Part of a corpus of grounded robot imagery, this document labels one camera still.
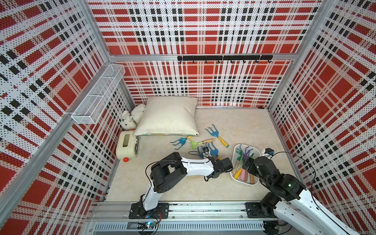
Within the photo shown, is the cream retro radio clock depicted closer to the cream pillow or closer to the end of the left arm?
the cream pillow

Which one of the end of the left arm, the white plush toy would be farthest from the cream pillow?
the end of the left arm

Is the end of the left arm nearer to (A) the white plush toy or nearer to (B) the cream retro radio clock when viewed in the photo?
(B) the cream retro radio clock

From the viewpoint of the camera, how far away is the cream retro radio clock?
886 mm

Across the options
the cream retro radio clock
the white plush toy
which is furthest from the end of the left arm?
the white plush toy

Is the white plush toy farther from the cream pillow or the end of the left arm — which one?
the end of the left arm

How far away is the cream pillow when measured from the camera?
945 mm

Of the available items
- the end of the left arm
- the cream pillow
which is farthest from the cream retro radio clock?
the end of the left arm

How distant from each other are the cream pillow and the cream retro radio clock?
37 millimetres
